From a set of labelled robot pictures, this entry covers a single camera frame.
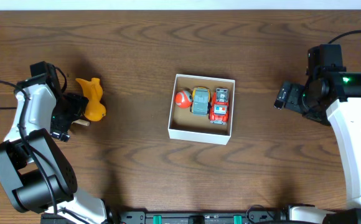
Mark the orange rubber animal toy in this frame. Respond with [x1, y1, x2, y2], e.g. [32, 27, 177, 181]
[75, 78, 106, 121]

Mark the red fire truck toy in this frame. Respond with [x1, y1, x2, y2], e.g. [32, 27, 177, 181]
[209, 88, 229, 124]

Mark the grey yellow dump truck toy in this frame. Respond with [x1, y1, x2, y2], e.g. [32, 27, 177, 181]
[190, 87, 210, 116]

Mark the red ball toy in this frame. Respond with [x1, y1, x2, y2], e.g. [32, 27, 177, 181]
[174, 90, 193, 109]

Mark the yellow round rattle toy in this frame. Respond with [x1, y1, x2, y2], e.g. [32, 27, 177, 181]
[73, 119, 90, 126]

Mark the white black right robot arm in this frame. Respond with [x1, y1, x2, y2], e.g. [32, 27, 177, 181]
[274, 72, 361, 223]

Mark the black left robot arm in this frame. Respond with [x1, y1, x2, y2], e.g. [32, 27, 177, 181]
[0, 77, 113, 223]

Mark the white cardboard box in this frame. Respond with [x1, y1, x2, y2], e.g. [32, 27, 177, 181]
[168, 74, 235, 145]

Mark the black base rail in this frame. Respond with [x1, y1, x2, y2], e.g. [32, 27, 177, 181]
[118, 205, 288, 224]

